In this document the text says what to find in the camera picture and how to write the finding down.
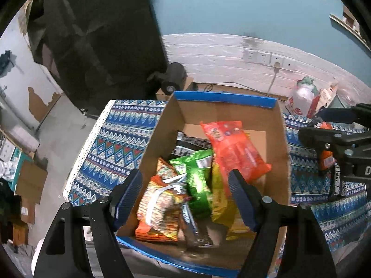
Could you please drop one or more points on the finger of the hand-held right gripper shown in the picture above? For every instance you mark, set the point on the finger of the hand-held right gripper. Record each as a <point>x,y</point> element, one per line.
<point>336,114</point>
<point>316,137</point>

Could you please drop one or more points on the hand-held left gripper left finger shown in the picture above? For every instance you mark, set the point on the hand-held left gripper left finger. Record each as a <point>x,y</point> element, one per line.
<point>129,194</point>

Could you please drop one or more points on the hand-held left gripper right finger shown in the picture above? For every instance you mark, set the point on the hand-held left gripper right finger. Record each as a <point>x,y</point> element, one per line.
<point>240,197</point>

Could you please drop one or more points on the red clear snack packet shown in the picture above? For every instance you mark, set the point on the red clear snack packet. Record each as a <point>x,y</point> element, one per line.
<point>237,150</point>

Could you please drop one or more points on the silver foil snack bag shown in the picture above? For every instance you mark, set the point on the silver foil snack bag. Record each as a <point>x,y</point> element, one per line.
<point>191,226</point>

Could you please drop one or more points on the blue-edged cardboard box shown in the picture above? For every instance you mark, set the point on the blue-edged cardboard box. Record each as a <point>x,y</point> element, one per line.
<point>226,113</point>

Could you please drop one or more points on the white paper boxes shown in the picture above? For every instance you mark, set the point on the white paper boxes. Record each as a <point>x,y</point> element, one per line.
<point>329,92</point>

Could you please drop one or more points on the red and white paper bag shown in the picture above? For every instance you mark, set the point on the red and white paper bag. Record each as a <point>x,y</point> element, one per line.
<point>298,105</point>

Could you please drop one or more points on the white plastic bag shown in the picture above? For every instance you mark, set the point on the white plastic bag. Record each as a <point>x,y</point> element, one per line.
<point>304,93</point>

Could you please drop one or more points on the blue patterned blanket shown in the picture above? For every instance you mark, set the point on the blue patterned blanket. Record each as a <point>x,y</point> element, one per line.
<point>116,144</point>

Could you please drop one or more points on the black silver zigzag snack bag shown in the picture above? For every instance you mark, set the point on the black silver zigzag snack bag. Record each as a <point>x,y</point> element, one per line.
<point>188,147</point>

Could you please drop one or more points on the brown cardboard sheets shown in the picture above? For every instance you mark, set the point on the brown cardboard sheets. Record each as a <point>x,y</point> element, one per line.
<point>30,179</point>

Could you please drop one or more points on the black round fan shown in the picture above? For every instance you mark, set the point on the black round fan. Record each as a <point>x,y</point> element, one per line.
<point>174,76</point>

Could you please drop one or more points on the dark cloth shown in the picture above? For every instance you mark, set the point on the dark cloth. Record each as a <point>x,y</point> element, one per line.
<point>5,58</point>

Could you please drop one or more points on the white wall socket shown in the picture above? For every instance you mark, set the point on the white wall socket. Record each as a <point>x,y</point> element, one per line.
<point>263,58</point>
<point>249,56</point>
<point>288,63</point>
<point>278,58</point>

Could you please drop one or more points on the white wall shelf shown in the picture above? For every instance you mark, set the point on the white wall shelf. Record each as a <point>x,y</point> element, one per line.
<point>347,23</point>

